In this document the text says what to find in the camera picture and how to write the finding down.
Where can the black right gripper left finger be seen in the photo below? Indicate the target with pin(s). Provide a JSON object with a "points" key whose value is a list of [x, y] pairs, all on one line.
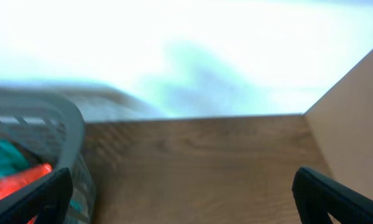
{"points": [[46, 200]]}

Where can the green Nescafe 3-in-1 bag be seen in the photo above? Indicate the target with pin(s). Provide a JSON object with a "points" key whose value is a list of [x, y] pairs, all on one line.
{"points": [[12, 158]]}

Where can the orange spaghetti packet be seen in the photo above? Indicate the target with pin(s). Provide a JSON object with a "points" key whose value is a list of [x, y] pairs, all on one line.
{"points": [[12, 183]]}

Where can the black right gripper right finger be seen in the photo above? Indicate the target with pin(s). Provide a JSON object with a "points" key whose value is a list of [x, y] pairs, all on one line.
{"points": [[318, 198]]}

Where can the grey plastic basket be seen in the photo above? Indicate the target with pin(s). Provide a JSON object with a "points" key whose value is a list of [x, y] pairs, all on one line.
{"points": [[52, 128]]}

